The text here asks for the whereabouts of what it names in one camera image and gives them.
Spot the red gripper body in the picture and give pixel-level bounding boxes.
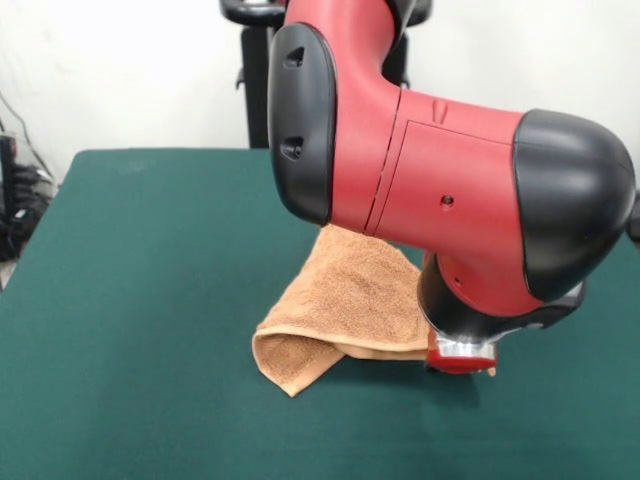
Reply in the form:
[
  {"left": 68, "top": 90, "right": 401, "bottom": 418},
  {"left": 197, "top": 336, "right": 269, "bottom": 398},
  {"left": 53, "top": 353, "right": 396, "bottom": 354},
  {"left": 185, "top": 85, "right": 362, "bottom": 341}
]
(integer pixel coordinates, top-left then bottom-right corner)
[{"left": 425, "top": 329, "right": 498, "bottom": 376}]

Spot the tan terry towel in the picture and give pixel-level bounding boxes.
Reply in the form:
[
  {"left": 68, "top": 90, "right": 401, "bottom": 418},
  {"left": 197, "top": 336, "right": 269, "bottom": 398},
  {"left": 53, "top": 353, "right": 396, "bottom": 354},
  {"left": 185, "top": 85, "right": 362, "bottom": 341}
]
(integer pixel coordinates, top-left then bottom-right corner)
[{"left": 251, "top": 224, "right": 499, "bottom": 400}]

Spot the dark green table cloth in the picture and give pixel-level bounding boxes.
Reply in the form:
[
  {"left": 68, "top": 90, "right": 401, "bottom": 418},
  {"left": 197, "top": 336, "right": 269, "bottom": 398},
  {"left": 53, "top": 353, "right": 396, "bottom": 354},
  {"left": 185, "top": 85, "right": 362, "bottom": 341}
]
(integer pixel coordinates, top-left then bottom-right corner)
[{"left": 0, "top": 147, "right": 640, "bottom": 480}]

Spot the black equipment pile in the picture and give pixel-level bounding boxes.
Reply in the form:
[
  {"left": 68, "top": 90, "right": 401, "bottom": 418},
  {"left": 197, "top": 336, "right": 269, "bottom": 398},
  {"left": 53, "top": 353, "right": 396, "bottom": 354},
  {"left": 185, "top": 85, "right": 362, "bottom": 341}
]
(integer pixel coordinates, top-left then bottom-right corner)
[{"left": 0, "top": 132, "right": 57, "bottom": 264}]

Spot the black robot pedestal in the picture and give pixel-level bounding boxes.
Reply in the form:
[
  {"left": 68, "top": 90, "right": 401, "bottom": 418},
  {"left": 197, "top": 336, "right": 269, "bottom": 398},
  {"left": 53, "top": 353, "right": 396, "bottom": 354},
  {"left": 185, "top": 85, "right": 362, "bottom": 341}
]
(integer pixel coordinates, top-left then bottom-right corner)
[{"left": 219, "top": 0, "right": 434, "bottom": 150}]

